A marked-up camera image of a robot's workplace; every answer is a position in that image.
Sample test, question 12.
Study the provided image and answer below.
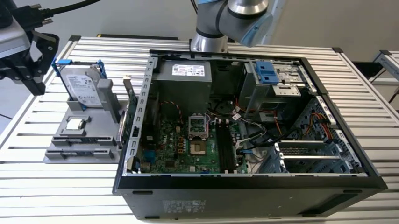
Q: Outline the thick black cable bundle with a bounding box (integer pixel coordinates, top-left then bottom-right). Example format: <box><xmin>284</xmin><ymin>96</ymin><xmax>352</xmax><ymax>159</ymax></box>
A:
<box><xmin>246</xmin><ymin>126</ymin><xmax>302</xmax><ymax>149</ymax></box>

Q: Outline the thin orange wire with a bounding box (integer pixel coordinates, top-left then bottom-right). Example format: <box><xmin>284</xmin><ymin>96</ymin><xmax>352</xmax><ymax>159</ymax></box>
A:
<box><xmin>274</xmin><ymin>115</ymin><xmax>284</xmax><ymax>136</ymax></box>

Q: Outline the green graphics card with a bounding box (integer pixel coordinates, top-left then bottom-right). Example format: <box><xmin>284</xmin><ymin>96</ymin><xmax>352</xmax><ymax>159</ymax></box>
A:
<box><xmin>115</xmin><ymin>74</ymin><xmax>140</xmax><ymax>147</ymax></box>

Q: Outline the silver CPU green rim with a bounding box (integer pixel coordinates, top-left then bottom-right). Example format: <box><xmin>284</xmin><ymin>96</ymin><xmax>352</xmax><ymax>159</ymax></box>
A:
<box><xmin>63</xmin><ymin>117</ymin><xmax>85</xmax><ymax>131</ymax></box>

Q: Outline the hard disk in blue carrier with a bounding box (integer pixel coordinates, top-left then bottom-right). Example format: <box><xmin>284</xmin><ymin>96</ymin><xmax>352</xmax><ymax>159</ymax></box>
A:
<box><xmin>51</xmin><ymin>58</ymin><xmax>110</xmax><ymax>112</ymax></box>

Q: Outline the grey power supply unit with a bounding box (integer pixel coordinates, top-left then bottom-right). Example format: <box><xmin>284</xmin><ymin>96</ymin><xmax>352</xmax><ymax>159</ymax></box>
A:
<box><xmin>154</xmin><ymin>59</ymin><xmax>215</xmax><ymax>115</ymax></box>

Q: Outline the grey parts rack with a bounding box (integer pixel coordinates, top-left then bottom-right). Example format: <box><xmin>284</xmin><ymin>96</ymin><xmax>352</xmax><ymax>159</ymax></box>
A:
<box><xmin>43</xmin><ymin>78</ymin><xmax>134</xmax><ymax>164</ymax></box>

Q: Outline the black case fan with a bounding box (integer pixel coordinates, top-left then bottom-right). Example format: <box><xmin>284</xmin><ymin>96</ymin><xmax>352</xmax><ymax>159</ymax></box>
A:
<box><xmin>143</xmin><ymin>92</ymin><xmax>162</xmax><ymax>151</ymax></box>

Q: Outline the black camera cable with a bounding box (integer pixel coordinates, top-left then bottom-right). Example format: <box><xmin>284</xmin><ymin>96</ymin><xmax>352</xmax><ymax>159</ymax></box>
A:
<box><xmin>11</xmin><ymin>0</ymin><xmax>103</xmax><ymax>32</ymax></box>

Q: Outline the black PC case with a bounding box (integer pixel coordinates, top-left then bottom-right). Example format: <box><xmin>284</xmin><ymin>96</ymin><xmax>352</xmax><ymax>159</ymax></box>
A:
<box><xmin>111</xmin><ymin>49</ymin><xmax>390</xmax><ymax>221</ymax></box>

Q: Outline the metal slat side table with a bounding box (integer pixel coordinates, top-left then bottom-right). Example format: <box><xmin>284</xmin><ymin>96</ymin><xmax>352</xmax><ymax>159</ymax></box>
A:
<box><xmin>370</xmin><ymin>49</ymin><xmax>399</xmax><ymax>105</ymax></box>

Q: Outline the silver drive cage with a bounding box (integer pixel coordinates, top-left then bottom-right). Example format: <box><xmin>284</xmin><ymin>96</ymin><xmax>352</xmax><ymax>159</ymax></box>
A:
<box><xmin>239</xmin><ymin>60</ymin><xmax>312</xmax><ymax>123</ymax></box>

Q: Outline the silver disk bay cage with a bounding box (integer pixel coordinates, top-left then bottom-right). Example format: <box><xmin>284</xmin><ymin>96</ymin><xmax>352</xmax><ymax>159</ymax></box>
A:
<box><xmin>274</xmin><ymin>140</ymin><xmax>364</xmax><ymax>175</ymax></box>

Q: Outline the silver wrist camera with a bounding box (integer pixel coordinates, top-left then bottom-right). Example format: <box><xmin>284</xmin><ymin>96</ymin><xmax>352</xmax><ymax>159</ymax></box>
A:
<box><xmin>0</xmin><ymin>22</ymin><xmax>33</xmax><ymax>60</ymax></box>

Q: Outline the orange red power cable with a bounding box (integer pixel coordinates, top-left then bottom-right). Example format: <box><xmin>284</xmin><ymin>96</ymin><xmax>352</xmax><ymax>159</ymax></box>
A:
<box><xmin>307</xmin><ymin>112</ymin><xmax>336</xmax><ymax>143</ymax></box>

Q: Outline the blue plastic drive latch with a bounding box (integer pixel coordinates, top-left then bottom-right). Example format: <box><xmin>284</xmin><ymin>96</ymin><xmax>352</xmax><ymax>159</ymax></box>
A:
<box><xmin>254</xmin><ymin>61</ymin><xmax>279</xmax><ymax>86</ymax></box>

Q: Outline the twisted coloured fan wire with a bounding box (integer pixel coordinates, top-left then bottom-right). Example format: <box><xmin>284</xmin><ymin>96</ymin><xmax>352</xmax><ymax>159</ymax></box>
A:
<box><xmin>159</xmin><ymin>100</ymin><xmax>186</xmax><ymax>127</ymax></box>

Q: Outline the power supply cable bundle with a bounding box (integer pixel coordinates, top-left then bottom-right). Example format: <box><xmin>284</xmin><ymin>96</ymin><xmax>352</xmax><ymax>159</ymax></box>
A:
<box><xmin>204</xmin><ymin>99</ymin><xmax>250</xmax><ymax>123</ymax></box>

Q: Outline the green motherboard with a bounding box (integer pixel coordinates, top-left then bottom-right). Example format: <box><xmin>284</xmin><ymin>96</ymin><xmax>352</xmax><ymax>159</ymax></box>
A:
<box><xmin>139</xmin><ymin>114</ymin><xmax>250</xmax><ymax>175</ymax></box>

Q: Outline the metal socket cover frame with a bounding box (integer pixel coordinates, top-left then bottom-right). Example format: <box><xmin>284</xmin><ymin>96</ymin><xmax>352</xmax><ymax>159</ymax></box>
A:
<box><xmin>188</xmin><ymin>114</ymin><xmax>210</xmax><ymax>139</ymax></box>

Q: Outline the CPU socket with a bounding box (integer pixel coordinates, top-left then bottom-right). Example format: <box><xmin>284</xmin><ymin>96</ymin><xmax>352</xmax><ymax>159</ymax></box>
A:
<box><xmin>190</xmin><ymin>139</ymin><xmax>207</xmax><ymax>156</ymax></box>

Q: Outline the black RAM slot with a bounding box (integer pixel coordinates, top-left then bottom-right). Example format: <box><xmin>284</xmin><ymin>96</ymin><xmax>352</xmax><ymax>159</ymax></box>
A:
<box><xmin>220</xmin><ymin>121</ymin><xmax>232</xmax><ymax>173</ymax></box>
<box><xmin>216</xmin><ymin>120</ymin><xmax>228</xmax><ymax>173</ymax></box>

